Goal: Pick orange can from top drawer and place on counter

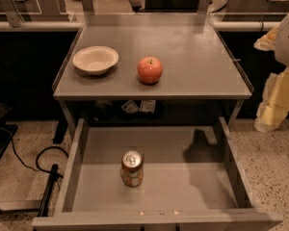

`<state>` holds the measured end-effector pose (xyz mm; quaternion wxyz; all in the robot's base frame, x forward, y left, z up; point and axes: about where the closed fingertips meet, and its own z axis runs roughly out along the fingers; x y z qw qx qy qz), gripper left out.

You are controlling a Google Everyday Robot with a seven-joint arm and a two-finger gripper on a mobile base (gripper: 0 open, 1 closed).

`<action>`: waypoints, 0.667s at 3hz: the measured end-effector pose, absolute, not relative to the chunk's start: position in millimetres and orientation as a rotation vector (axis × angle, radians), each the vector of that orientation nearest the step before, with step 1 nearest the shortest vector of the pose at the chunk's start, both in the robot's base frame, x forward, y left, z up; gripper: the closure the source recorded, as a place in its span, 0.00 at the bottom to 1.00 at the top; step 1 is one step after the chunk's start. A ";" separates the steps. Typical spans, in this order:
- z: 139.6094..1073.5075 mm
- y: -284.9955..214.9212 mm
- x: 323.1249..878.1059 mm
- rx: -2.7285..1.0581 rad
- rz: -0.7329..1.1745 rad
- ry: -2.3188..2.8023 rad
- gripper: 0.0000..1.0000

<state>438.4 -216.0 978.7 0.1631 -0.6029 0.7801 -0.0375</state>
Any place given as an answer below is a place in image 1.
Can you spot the white label card right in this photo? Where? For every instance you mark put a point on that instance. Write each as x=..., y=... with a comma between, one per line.
x=148, y=106

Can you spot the white label card left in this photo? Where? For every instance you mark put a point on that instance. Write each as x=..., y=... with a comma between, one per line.
x=130, y=107

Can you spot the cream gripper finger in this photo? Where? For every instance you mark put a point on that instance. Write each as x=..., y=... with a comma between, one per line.
x=274, y=107
x=268, y=41

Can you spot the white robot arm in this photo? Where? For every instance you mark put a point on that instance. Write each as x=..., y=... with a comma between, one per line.
x=282, y=42

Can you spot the red apple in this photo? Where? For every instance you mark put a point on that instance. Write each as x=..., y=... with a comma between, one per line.
x=150, y=70

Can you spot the white bowl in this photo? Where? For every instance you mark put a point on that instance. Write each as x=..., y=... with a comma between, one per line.
x=95, y=60

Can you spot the white rail pipe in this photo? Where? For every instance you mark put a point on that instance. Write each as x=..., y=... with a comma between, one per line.
x=43, y=26

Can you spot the grey counter cabinet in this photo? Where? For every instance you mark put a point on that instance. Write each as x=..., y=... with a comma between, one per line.
x=160, y=56

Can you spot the open grey top drawer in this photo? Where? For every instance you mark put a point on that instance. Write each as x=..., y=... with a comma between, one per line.
x=193, y=181

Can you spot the orange soda can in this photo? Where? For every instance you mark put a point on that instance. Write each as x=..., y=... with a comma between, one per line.
x=132, y=172

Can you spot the white label card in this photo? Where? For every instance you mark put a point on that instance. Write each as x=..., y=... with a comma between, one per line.
x=148, y=106
x=130, y=107

